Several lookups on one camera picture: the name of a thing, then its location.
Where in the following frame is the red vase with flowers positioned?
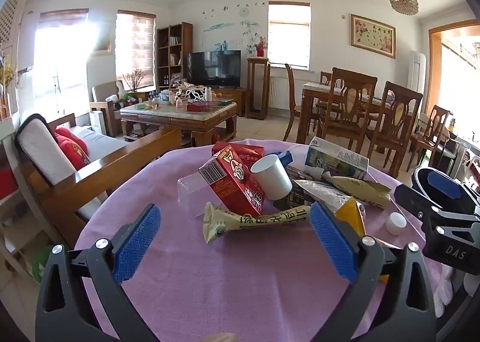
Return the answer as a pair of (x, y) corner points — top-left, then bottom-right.
(247, 37), (268, 58)

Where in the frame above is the purple tablecloth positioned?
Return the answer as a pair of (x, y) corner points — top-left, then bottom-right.
(73, 138), (451, 342)

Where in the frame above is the black barcode packet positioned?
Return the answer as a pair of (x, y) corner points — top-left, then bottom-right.
(274, 166), (319, 211)

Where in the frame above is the tall wooden plant stand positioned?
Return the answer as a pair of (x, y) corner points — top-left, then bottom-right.
(247, 57), (271, 120)

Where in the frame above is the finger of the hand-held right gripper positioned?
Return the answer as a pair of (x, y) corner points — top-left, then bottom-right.
(412, 167), (480, 213)
(394, 184), (480, 232)

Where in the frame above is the wooden television stand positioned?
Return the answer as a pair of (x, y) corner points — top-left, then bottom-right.
(214, 87), (248, 118)

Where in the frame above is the white standing air conditioner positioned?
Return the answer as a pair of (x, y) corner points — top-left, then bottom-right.
(408, 51), (427, 93)

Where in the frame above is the framed flower picture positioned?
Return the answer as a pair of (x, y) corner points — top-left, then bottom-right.
(350, 14), (396, 59)

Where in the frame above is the wooden dining table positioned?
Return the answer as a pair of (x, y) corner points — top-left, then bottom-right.
(296, 82), (394, 144)

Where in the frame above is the bare branch plant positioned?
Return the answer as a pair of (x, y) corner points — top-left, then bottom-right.
(124, 69), (146, 93)

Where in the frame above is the white bottle cap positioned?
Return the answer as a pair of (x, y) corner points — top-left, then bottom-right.
(385, 213), (407, 235)

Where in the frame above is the yellow wrapper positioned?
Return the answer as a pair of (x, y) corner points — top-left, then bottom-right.
(335, 197), (404, 284)

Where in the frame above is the striped window blind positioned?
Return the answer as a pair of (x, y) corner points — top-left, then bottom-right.
(115, 10), (156, 86)

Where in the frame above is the blue small wrapper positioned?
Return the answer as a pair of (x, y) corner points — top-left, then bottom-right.
(268, 150), (293, 167)

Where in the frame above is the wooden bookshelf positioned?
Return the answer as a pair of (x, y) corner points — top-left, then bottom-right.
(157, 22), (194, 91)

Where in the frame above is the flat screen television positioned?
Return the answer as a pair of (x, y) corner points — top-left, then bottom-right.
(187, 50), (242, 88)

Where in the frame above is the clear plastic tray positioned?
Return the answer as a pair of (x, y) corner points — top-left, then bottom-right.
(177, 173), (226, 219)

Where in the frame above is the white cup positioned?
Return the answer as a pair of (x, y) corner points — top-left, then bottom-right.
(250, 155), (293, 201)

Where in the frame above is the beige snack wrapper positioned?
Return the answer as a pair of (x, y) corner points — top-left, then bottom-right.
(322, 171), (392, 210)

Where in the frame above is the blue and white carton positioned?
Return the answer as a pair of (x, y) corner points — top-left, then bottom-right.
(304, 137), (370, 181)

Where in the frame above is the wooden coffee table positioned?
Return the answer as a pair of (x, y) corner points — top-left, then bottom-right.
(120, 97), (239, 148)

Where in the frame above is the white wall radiator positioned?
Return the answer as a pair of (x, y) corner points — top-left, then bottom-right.
(269, 77), (297, 110)

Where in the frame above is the person's right hand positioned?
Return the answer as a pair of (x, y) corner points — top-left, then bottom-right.
(435, 263), (480, 313)

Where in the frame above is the red drink carton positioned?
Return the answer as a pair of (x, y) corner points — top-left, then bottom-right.
(198, 155), (268, 217)
(212, 141), (265, 166)

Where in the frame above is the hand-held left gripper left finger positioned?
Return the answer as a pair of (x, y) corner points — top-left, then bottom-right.
(35, 204), (162, 342)

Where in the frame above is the red cushion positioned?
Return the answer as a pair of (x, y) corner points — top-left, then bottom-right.
(54, 128), (91, 170)

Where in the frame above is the cream printed wrapper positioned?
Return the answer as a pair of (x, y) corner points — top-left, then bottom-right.
(202, 201), (312, 245)

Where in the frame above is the grey wooden armchair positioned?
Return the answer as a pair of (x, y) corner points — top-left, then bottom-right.
(89, 80), (147, 136)

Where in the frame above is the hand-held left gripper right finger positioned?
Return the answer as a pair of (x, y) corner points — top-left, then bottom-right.
(309, 201), (437, 342)

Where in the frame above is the black armchair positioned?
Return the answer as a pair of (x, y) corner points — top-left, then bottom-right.
(429, 136), (461, 168)

